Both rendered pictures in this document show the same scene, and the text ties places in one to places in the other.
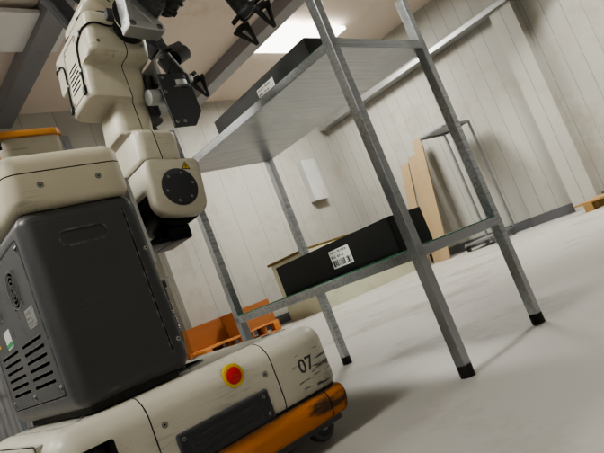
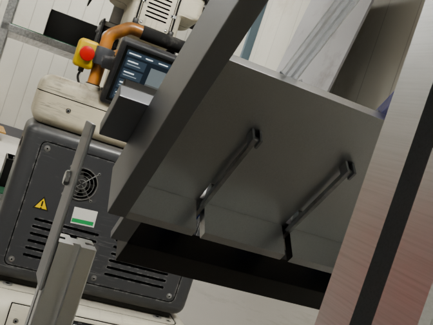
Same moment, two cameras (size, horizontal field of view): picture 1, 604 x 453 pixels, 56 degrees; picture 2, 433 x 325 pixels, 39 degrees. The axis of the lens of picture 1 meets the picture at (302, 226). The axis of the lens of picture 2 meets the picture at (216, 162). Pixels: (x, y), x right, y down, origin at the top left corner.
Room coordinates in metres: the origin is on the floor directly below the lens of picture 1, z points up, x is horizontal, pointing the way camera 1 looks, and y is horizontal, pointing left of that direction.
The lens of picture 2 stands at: (0.46, 2.06, 0.78)
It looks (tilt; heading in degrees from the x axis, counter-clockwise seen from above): 2 degrees down; 292
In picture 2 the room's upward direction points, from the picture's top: 18 degrees clockwise
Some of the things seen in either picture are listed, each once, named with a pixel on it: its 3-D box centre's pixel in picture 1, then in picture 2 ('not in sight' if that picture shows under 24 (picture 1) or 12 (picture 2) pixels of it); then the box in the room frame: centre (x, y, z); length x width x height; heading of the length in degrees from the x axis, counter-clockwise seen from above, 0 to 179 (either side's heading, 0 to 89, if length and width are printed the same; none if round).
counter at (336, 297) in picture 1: (354, 263); not in sight; (8.06, -0.50, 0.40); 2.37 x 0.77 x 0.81; 133
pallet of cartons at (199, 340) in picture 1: (226, 333); not in sight; (6.71, 1.28, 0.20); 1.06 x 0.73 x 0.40; 133
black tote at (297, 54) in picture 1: (278, 97); (115, 49); (1.93, -0.09, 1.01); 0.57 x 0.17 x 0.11; 41
